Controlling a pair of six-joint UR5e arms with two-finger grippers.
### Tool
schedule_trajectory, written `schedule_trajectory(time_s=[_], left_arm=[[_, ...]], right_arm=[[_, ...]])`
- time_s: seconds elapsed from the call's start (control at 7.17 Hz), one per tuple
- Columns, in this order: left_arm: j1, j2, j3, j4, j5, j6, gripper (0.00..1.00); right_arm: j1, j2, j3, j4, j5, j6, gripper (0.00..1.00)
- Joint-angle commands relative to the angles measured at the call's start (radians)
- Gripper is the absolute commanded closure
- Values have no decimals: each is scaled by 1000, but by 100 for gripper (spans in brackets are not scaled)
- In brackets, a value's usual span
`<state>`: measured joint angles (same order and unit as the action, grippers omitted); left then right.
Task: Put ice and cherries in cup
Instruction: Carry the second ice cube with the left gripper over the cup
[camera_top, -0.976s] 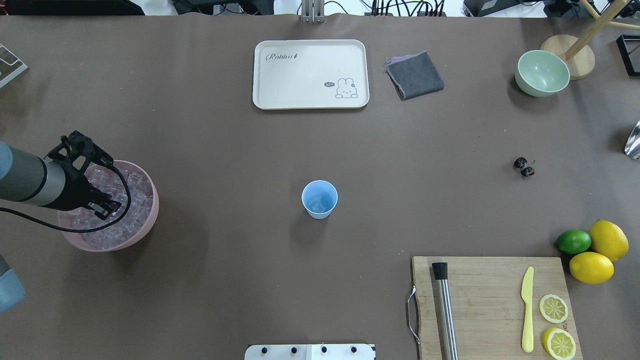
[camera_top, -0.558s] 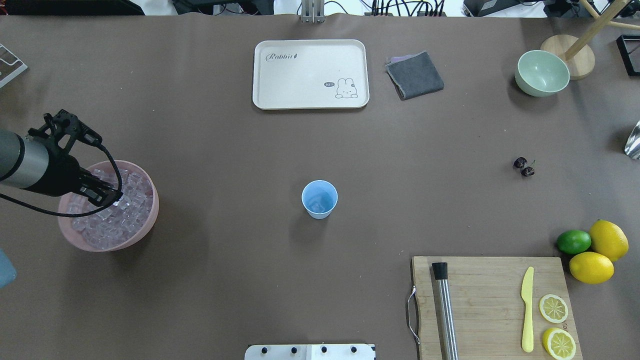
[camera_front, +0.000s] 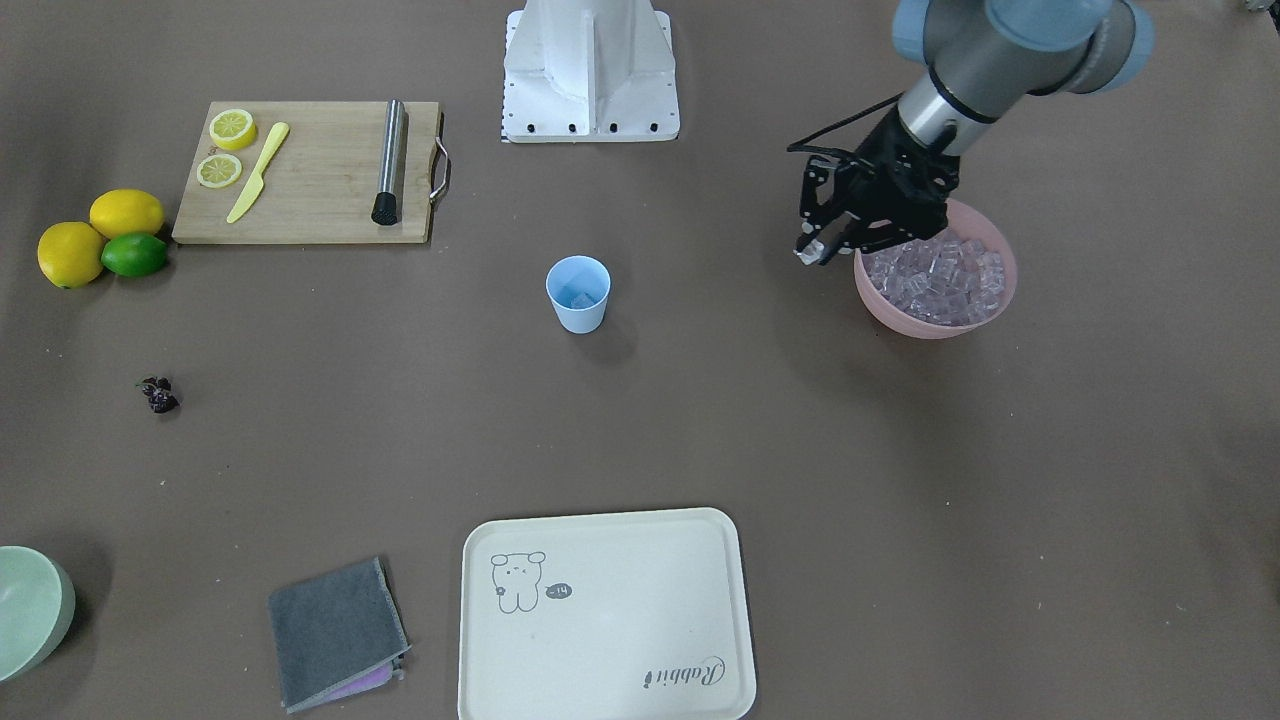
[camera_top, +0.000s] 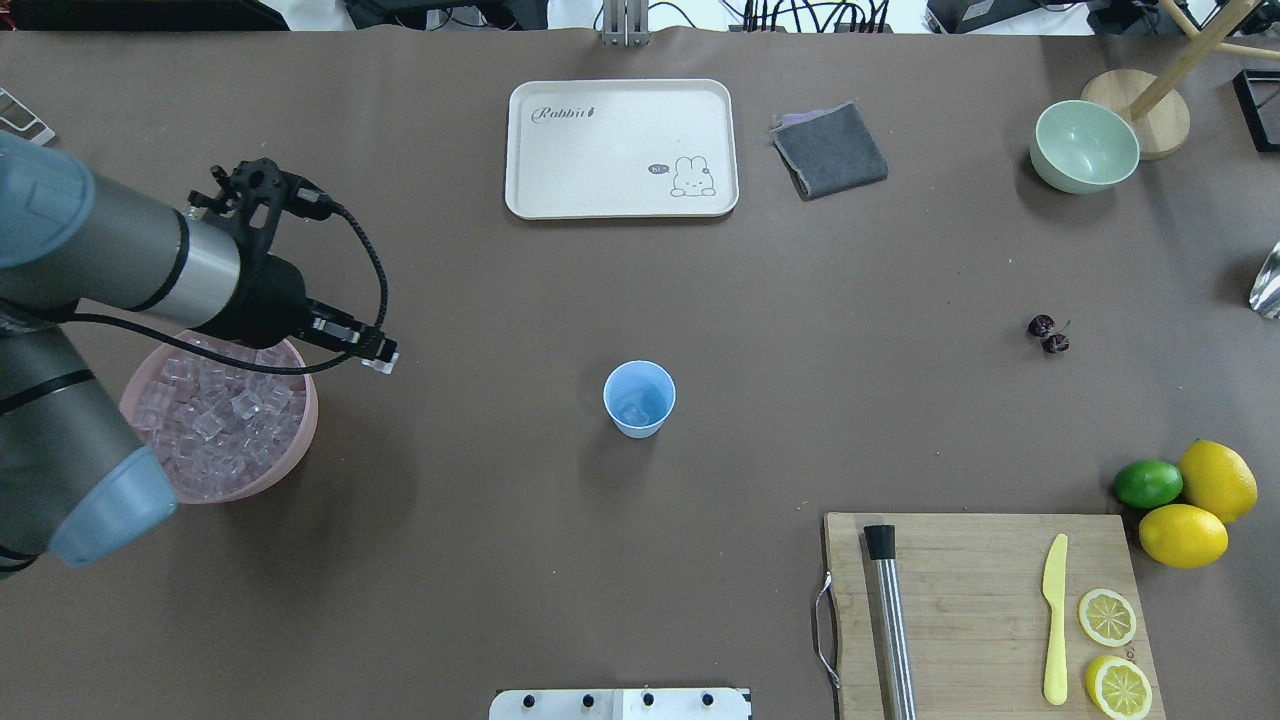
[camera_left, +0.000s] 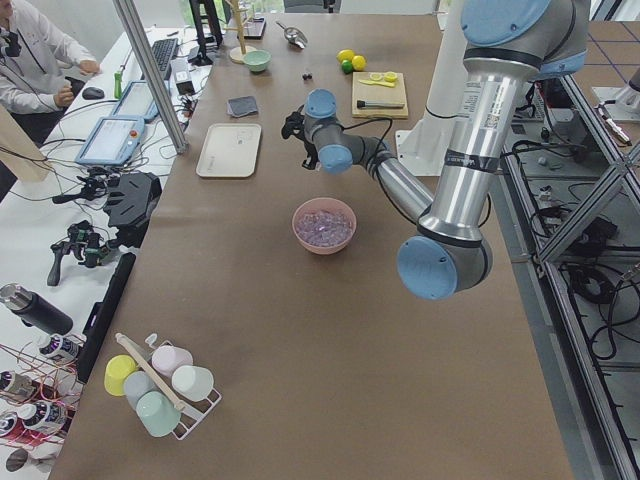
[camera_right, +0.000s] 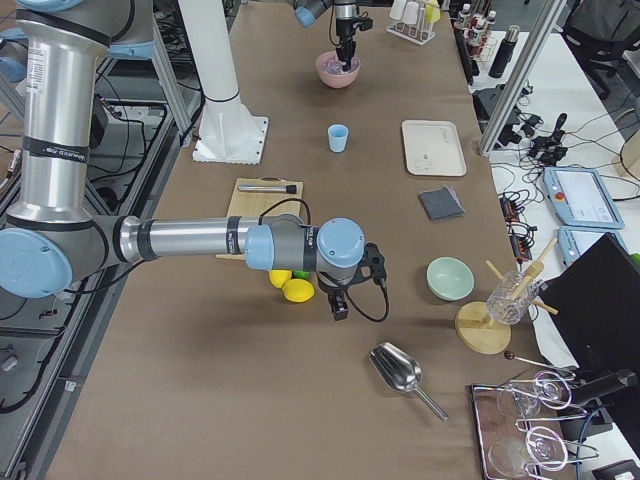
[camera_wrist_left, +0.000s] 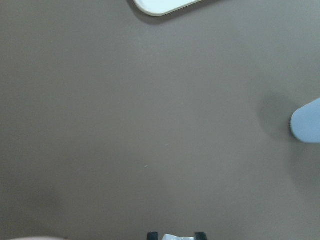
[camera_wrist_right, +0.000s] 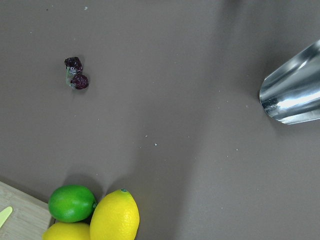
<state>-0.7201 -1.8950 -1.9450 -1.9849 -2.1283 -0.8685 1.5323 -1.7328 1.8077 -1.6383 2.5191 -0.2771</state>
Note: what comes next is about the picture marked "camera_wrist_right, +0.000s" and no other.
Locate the yellow lemon outer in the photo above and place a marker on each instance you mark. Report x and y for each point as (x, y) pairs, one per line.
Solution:
(116, 217)

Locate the green lime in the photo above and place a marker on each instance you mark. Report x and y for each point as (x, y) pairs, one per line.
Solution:
(71, 203)

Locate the silver metal scoop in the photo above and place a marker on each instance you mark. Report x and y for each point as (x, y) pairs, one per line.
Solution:
(291, 94)

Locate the yellow lemon near board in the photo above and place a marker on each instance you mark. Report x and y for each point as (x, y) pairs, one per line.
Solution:
(67, 231)

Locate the bamboo cutting board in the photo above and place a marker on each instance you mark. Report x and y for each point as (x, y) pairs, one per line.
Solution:
(29, 219)

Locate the yellow plastic knife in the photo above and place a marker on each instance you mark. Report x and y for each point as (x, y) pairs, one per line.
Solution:
(4, 215)

